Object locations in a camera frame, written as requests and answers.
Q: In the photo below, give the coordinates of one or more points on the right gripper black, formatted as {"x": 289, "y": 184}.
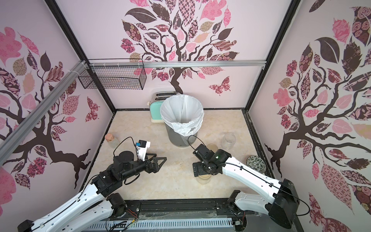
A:
{"x": 198, "y": 168}

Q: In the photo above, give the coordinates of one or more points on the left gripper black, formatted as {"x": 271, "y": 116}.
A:
{"x": 155, "y": 168}

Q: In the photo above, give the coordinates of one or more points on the glass jar tan lid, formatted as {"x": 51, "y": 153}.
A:
{"x": 203, "y": 179}
{"x": 228, "y": 141}

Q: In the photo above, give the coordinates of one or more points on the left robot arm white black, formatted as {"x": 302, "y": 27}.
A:
{"x": 98, "y": 200}

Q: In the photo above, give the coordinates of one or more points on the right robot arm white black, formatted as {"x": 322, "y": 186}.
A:
{"x": 277, "y": 199}

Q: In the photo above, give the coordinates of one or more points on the grey trash bin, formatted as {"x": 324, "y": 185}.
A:
{"x": 180, "y": 140}

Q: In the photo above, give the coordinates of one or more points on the patterned ball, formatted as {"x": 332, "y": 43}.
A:
{"x": 256, "y": 163}

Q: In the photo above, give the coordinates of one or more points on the small jar pink lid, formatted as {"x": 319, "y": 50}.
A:
{"x": 112, "y": 141}

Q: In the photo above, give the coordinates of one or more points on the white trash bag liner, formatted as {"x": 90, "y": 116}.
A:
{"x": 183, "y": 114}

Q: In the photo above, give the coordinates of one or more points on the mint green toaster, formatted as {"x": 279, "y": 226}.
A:
{"x": 156, "y": 102}

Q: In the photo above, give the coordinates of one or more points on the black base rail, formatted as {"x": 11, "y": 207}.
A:
{"x": 243, "y": 221}

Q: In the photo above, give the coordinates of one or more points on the white slotted cable duct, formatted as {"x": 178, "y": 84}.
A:
{"x": 163, "y": 225}

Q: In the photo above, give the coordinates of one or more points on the black wire basket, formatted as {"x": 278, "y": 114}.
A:
{"x": 114, "y": 74}

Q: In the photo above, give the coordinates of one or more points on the aluminium rail back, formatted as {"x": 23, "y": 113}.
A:
{"x": 178, "y": 64}

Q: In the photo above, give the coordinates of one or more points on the aluminium rail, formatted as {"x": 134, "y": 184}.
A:
{"x": 178, "y": 64}
{"x": 14, "y": 139}

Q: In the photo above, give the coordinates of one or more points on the aluminium rail left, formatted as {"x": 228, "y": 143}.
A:
{"x": 14, "y": 139}

